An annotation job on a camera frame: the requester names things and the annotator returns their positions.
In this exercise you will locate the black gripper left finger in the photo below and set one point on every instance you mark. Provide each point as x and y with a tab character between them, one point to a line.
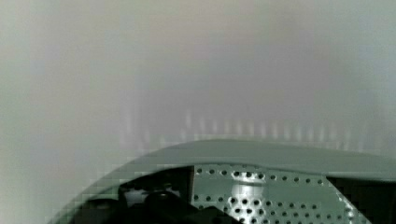
161	198

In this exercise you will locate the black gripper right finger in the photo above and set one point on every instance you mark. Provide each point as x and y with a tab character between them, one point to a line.
366	201

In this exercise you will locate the green strainer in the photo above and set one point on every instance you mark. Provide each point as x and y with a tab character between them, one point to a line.
254	182

